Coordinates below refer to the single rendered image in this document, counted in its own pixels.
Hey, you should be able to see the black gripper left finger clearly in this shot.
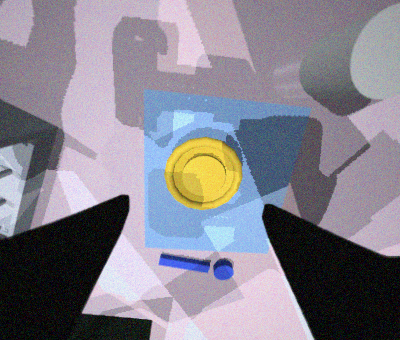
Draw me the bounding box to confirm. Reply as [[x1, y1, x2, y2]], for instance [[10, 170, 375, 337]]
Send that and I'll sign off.
[[0, 194, 130, 340]]

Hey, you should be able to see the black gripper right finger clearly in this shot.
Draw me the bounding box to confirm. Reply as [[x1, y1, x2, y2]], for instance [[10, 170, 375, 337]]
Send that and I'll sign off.
[[262, 204, 400, 340]]

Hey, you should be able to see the grey dish rack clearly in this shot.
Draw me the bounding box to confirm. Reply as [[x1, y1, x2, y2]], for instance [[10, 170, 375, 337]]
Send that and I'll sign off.
[[0, 99, 59, 238]]

